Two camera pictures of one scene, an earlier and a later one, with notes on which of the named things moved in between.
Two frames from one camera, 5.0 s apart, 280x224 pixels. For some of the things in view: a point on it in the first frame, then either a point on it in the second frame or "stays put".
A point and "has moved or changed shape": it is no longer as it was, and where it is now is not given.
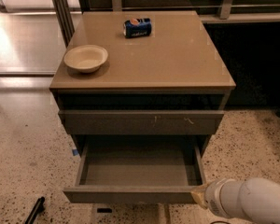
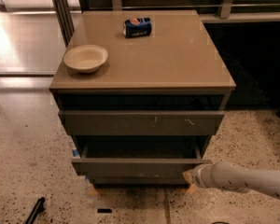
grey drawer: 137,169 has moved or changed shape
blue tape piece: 75,152 stays put
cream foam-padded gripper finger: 199,195 → 189,175
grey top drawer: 140,122 stays put
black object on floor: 38,207 stays put
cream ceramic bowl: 86,58 stays put
